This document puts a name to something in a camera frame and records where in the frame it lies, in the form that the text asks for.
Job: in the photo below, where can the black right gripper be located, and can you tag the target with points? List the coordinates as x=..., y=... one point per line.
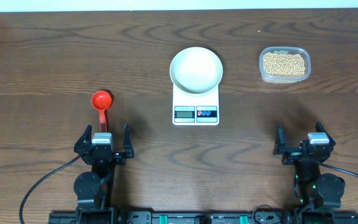
x=280, y=147

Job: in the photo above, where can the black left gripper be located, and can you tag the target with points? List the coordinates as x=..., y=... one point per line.
x=119, y=159

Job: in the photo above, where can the red plastic measuring scoop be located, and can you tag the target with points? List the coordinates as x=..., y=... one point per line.
x=102, y=101

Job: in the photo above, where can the pile of dried soybeans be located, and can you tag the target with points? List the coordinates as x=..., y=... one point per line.
x=284, y=65

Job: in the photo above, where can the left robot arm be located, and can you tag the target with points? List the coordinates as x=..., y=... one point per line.
x=93, y=188

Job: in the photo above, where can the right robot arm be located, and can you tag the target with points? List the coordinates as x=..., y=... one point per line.
x=320, y=194

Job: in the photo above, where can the white digital kitchen scale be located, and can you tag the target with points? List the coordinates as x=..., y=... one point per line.
x=195, y=110

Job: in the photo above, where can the white round bowl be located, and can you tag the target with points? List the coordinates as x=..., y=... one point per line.
x=196, y=70

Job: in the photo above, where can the clear plastic food container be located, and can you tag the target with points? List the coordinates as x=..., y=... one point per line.
x=285, y=50

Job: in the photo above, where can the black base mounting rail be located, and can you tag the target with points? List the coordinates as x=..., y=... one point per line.
x=145, y=217

